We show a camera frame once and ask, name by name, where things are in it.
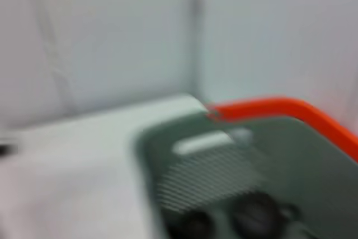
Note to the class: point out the black clay teapot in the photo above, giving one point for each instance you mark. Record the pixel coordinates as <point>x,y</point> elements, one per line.
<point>254,213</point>

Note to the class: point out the grey-green perforated storage basket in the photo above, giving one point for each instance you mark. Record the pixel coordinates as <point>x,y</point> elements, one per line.
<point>307,166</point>

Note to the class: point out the small dark clay cup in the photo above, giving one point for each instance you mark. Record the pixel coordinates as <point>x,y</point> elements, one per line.
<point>195,226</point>

